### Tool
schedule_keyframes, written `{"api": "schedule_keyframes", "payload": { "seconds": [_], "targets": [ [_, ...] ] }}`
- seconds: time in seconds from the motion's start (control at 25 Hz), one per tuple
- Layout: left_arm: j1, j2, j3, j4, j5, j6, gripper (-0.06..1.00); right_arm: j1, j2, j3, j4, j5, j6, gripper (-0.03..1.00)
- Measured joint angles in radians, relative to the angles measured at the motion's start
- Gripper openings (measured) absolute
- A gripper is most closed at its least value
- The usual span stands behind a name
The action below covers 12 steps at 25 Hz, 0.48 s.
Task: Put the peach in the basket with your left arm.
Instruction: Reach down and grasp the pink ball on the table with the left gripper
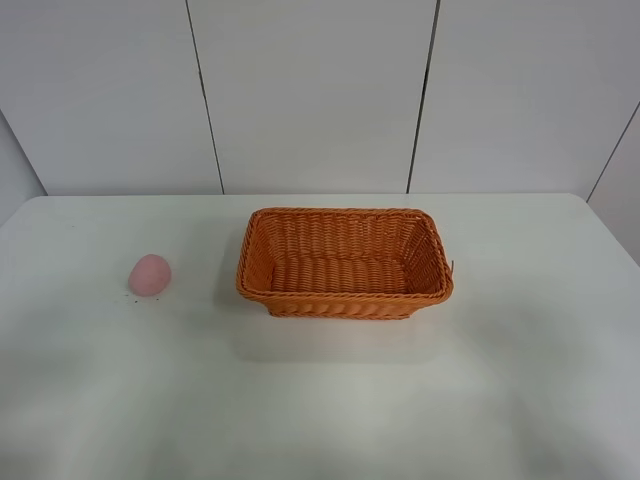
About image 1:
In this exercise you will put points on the pink peach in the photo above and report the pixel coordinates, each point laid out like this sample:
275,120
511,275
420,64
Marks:
150,276

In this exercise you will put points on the orange woven wicker basket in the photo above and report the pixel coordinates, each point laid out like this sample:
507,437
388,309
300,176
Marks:
354,263

